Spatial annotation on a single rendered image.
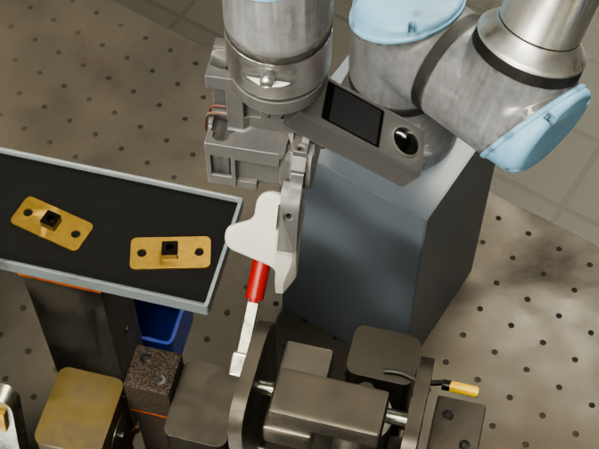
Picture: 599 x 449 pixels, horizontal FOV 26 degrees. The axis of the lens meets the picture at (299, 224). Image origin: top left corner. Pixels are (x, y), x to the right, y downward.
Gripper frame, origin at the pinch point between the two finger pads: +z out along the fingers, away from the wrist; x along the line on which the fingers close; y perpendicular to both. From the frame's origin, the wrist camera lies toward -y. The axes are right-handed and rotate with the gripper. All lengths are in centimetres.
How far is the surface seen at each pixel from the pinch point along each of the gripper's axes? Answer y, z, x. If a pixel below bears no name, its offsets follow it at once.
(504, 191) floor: -25, 140, -104
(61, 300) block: 29.3, 36.5, -7.0
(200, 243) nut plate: 13.1, 24.1, -10.1
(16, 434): 28.8, 34.9, 10.3
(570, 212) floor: -39, 140, -101
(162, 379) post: 14.4, 30.4, 3.1
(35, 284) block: 32.0, 34.0, -7.1
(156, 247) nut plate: 17.5, 24.1, -8.8
